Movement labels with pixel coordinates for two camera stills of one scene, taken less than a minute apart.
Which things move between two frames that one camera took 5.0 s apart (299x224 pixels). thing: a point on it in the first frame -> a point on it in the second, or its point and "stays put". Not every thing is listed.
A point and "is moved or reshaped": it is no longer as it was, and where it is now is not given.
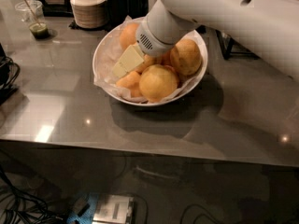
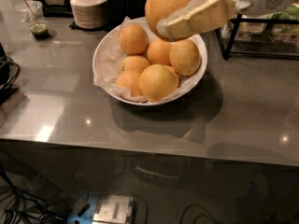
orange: [185, 57] stays put
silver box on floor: [114, 209] stays put
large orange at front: [158, 83] stays put
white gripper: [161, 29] -> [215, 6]
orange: [149, 61] is moved or reshaped
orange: [128, 35] stays put
